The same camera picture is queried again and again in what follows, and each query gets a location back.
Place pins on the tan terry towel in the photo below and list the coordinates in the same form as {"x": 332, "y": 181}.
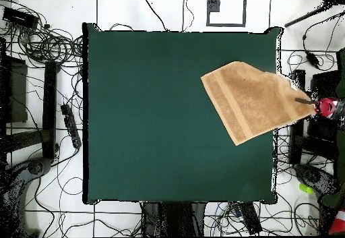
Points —
{"x": 242, "y": 100}

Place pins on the black flat panel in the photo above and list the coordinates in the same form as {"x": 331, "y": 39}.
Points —
{"x": 323, "y": 84}
{"x": 16, "y": 92}

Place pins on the dark green sheet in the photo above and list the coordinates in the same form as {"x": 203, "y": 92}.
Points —
{"x": 341, "y": 87}

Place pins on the black power adapter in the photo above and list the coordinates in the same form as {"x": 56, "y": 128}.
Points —
{"x": 312, "y": 60}

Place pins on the black tripod base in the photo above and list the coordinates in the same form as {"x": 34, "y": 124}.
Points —
{"x": 35, "y": 168}
{"x": 314, "y": 177}

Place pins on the black rod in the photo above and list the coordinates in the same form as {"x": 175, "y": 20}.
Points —
{"x": 304, "y": 17}

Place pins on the yellow-green ball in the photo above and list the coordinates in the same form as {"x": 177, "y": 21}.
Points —
{"x": 306, "y": 188}

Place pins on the black power box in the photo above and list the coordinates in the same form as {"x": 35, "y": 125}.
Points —
{"x": 250, "y": 217}

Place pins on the dark green table cloth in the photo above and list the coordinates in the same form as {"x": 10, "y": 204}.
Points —
{"x": 161, "y": 114}

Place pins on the black power strip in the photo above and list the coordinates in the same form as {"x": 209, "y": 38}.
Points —
{"x": 70, "y": 126}

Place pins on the black box device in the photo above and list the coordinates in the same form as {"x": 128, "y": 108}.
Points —
{"x": 20, "y": 18}

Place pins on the grey square frame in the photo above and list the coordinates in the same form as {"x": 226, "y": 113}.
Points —
{"x": 208, "y": 11}

